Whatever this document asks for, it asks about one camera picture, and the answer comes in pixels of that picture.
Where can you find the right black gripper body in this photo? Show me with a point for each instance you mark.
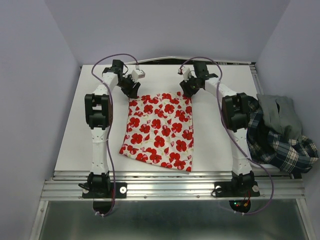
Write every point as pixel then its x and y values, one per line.
pixel 191 87

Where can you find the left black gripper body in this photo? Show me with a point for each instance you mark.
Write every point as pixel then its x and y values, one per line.
pixel 126 84

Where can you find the red poppy floral skirt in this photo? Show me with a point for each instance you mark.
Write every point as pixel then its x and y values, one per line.
pixel 160 131

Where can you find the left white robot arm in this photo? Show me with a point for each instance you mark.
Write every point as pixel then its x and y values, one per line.
pixel 99 117

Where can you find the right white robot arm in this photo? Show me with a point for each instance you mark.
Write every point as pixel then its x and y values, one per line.
pixel 235 116

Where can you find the grey skirt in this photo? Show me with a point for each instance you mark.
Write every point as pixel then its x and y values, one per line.
pixel 279 115

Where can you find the navy plaid skirt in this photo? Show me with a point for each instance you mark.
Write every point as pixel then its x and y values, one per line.
pixel 266 146

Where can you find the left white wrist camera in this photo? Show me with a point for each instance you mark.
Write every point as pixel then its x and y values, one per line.
pixel 137 74

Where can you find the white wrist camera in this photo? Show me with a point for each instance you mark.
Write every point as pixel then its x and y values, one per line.
pixel 185 72
pixel 137 74

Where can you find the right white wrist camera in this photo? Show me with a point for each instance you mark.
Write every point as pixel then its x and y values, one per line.
pixel 185 72

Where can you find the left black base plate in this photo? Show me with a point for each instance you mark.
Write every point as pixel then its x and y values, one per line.
pixel 104 193

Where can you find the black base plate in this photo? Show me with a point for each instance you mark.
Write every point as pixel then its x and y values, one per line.
pixel 104 193
pixel 226 189

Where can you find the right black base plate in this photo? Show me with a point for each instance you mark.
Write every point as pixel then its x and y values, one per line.
pixel 226 189

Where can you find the aluminium frame rail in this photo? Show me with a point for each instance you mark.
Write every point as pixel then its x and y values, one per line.
pixel 170 185

